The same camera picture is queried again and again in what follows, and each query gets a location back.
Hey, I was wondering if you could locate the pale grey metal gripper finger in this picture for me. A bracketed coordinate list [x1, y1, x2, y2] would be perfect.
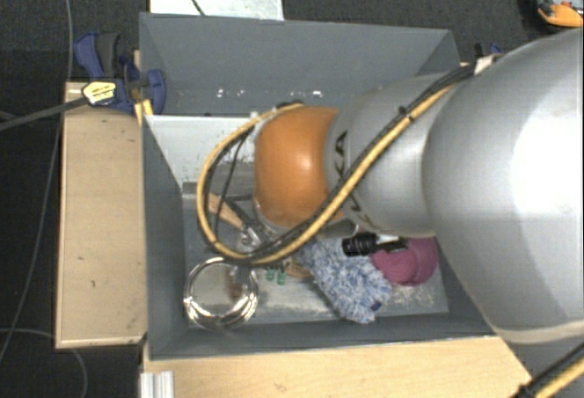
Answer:
[225, 266, 250, 299]

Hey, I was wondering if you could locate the tan wooden stick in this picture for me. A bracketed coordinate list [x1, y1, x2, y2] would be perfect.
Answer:
[207, 192, 241, 229]

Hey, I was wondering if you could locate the blue and white fluffy cloth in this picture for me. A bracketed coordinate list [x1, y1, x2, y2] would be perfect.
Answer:
[296, 239, 394, 325]

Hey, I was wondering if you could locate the pale wood board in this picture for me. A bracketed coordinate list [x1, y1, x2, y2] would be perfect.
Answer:
[55, 81, 148, 350]

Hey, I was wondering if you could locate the grey metal bin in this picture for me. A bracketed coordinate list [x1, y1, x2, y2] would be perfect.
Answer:
[138, 12, 499, 361]

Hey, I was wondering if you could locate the black cylinder on white bracket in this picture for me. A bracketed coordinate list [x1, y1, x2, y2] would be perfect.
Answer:
[341, 231, 410, 258]

